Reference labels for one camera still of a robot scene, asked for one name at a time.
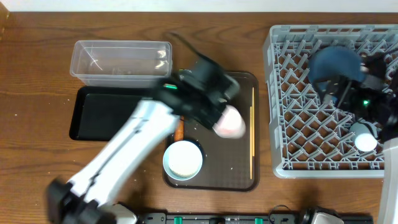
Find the orange carrot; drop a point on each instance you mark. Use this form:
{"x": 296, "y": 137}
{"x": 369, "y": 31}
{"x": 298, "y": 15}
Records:
{"x": 179, "y": 132}

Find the wooden chopstick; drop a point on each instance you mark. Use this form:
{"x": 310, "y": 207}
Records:
{"x": 252, "y": 123}
{"x": 250, "y": 143}

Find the dark blue plate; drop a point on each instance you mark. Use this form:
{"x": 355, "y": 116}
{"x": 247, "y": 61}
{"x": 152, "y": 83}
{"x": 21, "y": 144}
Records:
{"x": 334, "y": 62}

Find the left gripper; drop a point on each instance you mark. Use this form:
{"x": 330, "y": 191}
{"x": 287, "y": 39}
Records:
{"x": 219, "y": 102}

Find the clear plastic bin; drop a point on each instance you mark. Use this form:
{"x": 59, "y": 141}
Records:
{"x": 121, "y": 63}

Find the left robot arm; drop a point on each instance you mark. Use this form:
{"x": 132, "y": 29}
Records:
{"x": 88, "y": 197}

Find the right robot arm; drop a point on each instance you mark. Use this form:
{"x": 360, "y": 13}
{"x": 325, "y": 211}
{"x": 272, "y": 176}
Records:
{"x": 384, "y": 112}

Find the grey dishwasher rack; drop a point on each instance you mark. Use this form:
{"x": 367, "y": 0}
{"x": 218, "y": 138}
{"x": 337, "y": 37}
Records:
{"x": 310, "y": 139}

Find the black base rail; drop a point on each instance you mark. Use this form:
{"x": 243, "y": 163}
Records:
{"x": 164, "y": 218}

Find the light blue rice bowl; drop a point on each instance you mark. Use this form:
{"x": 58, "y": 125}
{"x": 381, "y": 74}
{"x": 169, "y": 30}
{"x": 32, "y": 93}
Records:
{"x": 183, "y": 160}

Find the small pink cup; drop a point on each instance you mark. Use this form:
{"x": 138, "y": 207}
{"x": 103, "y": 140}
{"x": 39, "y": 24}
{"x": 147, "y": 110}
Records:
{"x": 231, "y": 124}

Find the wooden chopstick outer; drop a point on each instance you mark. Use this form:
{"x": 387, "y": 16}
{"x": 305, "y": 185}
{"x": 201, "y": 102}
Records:
{"x": 252, "y": 123}

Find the brown serving tray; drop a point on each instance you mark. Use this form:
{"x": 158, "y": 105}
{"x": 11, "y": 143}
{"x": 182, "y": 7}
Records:
{"x": 225, "y": 161}

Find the wooden chopstick inner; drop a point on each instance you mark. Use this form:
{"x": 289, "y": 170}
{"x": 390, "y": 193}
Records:
{"x": 250, "y": 143}

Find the small blue cup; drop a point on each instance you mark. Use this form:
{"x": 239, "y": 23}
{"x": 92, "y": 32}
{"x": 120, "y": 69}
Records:
{"x": 365, "y": 135}

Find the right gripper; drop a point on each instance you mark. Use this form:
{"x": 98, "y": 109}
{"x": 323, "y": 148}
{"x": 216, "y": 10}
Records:
{"x": 346, "y": 88}

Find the black plastic tray bin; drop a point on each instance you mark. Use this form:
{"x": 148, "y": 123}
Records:
{"x": 100, "y": 112}

